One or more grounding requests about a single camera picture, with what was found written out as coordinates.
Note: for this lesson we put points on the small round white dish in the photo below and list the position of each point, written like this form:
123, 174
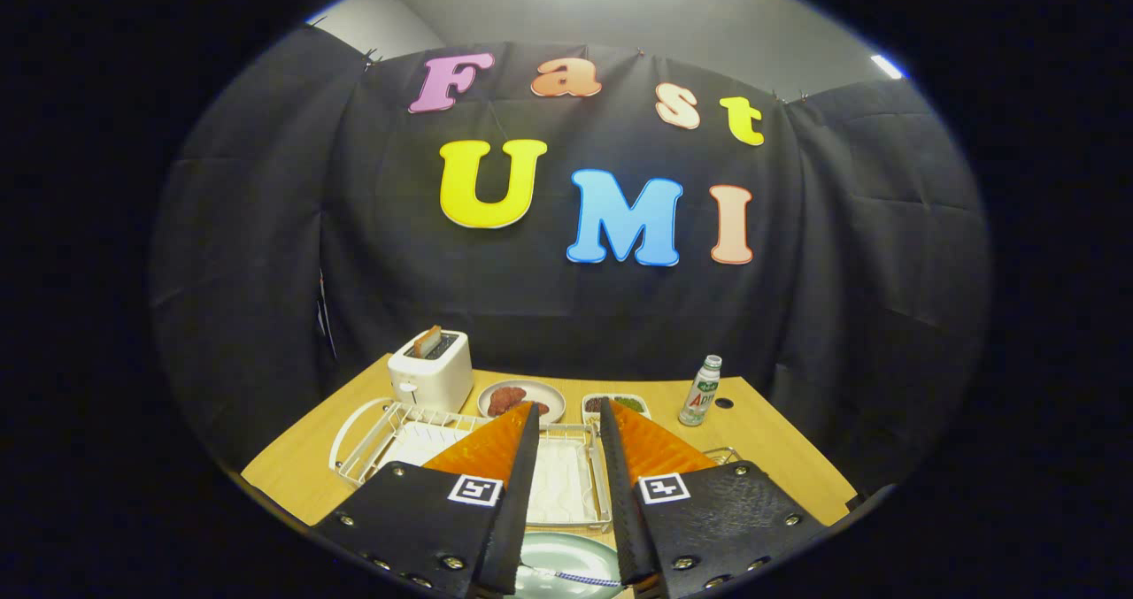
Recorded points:
549, 397

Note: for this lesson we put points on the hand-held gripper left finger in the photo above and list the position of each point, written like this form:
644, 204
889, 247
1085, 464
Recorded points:
524, 493

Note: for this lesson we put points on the ceiling light strip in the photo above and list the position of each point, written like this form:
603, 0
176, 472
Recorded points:
887, 66

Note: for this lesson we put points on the white toaster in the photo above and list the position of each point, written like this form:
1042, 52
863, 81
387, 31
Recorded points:
434, 378

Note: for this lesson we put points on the black backdrop cloth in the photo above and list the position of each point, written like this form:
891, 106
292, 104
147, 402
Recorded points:
841, 272

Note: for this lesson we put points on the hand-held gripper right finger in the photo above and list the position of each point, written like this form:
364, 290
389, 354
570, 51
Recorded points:
618, 493

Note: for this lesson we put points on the white divided bean tray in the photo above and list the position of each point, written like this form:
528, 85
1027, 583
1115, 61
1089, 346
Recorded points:
630, 402

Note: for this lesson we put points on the reddish meat slices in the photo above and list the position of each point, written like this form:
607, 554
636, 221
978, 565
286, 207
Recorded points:
506, 399

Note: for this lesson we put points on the toast bread slice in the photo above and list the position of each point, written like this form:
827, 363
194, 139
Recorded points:
427, 341

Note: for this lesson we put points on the white green label bottle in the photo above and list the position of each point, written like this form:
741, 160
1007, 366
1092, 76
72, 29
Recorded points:
699, 400

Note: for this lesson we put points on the pale green plate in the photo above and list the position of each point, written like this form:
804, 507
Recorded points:
558, 550

